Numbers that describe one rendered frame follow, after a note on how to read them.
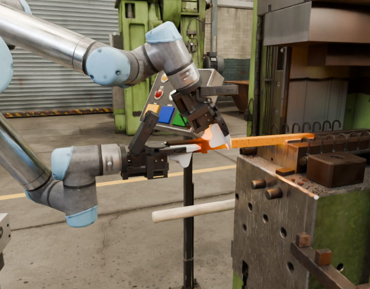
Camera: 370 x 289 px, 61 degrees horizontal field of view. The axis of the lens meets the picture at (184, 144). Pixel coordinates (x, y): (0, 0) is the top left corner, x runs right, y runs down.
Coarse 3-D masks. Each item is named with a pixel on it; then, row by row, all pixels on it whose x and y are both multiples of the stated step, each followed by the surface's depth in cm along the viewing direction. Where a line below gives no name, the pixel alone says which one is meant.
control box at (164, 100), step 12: (204, 72) 128; (216, 72) 127; (156, 84) 146; (168, 84) 140; (204, 84) 126; (216, 84) 128; (168, 96) 138; (204, 96) 124; (216, 96) 129; (144, 108) 146; (180, 132) 131; (192, 132) 123
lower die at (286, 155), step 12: (312, 132) 106; (324, 132) 101; (276, 144) 95; (288, 144) 90; (300, 144) 88; (312, 144) 88; (324, 144) 89; (336, 144) 90; (348, 144) 92; (360, 144) 94; (264, 156) 101; (276, 156) 95; (288, 156) 90; (300, 156) 87; (300, 168) 88
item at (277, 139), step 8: (256, 136) 90; (264, 136) 90; (272, 136) 90; (280, 136) 91; (288, 136) 91; (296, 136) 92; (312, 136) 94; (168, 144) 80; (176, 144) 80; (184, 144) 81; (200, 144) 83; (208, 144) 83; (224, 144) 85; (232, 144) 85; (240, 144) 86; (248, 144) 87; (256, 144) 88; (264, 144) 89; (272, 144) 90
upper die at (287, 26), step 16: (272, 16) 92; (288, 16) 85; (304, 16) 80; (320, 16) 79; (336, 16) 80; (352, 16) 82; (368, 16) 84; (272, 32) 92; (288, 32) 86; (304, 32) 80; (320, 32) 80; (336, 32) 81; (352, 32) 83; (368, 32) 85
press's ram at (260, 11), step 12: (264, 0) 95; (276, 0) 89; (288, 0) 85; (300, 0) 80; (312, 0) 77; (324, 0) 76; (336, 0) 76; (348, 0) 76; (360, 0) 76; (264, 12) 95
